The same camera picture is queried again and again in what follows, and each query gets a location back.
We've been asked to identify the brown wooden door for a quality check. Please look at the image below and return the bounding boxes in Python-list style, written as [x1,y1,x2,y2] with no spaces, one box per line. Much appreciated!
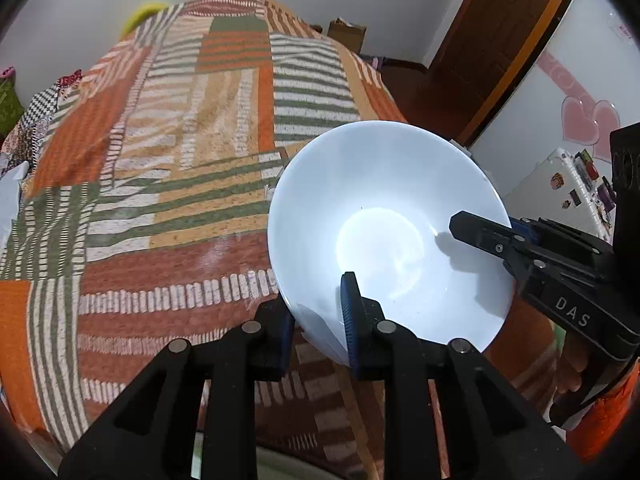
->
[427,0,584,144]

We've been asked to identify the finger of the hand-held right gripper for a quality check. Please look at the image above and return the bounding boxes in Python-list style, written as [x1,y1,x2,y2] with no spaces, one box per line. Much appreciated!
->
[449,211,543,282]
[509,216,615,262]

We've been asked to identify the pink heart stickers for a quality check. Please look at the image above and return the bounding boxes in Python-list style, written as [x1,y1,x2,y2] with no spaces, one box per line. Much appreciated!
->
[560,95,622,147]

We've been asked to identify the person's right forearm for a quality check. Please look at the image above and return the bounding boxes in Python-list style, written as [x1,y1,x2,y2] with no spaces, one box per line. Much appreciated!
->
[565,360,640,463]

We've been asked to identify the green box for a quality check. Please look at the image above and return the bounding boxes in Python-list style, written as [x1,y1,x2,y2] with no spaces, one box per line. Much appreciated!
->
[0,67,26,137]

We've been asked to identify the orange green striped patchwork quilt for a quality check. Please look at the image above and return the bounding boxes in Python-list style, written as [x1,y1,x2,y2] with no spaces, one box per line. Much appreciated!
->
[0,0,556,480]

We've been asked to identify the white bowl with brown dots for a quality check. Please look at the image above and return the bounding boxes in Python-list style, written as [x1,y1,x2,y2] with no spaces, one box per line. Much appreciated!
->
[266,121,516,368]

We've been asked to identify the checkered patchwork blanket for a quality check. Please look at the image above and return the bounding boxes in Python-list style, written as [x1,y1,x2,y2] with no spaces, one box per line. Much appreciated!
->
[0,70,84,171]

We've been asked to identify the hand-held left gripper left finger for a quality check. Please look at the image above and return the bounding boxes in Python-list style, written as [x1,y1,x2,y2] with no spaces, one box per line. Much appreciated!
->
[57,302,297,480]

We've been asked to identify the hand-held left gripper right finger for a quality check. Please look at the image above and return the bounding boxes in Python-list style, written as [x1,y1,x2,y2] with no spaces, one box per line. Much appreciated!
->
[340,271,577,480]

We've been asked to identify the white wardrobe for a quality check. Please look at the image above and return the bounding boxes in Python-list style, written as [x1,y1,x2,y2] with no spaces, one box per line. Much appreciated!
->
[470,0,640,241]

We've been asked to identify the yellow plastic object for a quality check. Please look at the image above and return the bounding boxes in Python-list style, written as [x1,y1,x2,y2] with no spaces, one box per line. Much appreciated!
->
[121,4,169,39]

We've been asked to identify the brown paper bag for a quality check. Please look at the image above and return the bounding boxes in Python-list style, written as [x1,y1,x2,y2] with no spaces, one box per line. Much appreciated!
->
[327,17,368,54]

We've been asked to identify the grey plastic bag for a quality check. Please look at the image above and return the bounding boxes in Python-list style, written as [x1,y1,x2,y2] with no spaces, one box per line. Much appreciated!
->
[0,162,29,242]

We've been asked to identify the white fridge with magnets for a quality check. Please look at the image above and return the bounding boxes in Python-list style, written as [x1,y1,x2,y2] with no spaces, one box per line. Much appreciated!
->
[502,147,614,247]

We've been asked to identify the person's right hand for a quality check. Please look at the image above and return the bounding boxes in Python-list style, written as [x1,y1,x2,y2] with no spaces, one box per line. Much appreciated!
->
[552,329,598,402]

